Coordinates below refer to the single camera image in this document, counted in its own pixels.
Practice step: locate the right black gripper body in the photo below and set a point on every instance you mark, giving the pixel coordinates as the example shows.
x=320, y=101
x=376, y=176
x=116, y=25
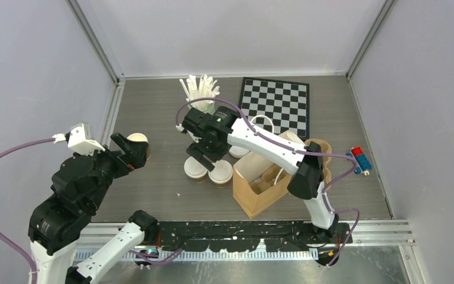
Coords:
x=214, y=152

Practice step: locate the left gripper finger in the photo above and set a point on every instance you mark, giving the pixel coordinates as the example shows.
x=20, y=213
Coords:
x=135, y=161
x=121, y=141

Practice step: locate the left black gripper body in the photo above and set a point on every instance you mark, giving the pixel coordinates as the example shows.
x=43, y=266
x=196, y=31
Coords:
x=110, y=165

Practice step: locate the stack of paper cups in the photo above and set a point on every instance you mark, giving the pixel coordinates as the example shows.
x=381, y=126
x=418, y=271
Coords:
x=139, y=145

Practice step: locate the stack of white lids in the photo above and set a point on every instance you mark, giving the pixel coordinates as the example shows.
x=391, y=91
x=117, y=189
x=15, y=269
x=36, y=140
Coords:
x=238, y=152

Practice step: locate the brown paper cup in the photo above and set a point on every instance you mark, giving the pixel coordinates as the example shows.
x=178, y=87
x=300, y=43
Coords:
x=199, y=180
x=222, y=185

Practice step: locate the brown paper bag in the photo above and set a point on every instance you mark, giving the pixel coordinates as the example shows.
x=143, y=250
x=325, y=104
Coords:
x=246, y=170

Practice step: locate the lifted pulp cup carrier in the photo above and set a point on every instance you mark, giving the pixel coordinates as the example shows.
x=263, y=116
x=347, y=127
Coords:
x=268, y=179

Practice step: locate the stack of pulp cup carriers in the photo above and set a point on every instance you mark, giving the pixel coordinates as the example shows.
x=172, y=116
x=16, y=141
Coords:
x=325, y=148

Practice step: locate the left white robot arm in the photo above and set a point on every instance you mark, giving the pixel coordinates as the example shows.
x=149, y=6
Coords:
x=79, y=187

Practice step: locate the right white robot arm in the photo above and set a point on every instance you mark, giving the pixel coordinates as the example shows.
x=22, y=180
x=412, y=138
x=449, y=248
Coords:
x=214, y=134

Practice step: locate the black white chessboard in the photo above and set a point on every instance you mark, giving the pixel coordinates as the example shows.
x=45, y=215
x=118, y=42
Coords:
x=277, y=105

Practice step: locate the red blue toy car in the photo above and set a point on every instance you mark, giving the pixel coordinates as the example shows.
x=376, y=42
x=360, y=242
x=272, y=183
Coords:
x=364, y=167

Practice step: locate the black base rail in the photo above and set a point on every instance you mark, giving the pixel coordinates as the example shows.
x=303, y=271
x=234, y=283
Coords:
x=239, y=236

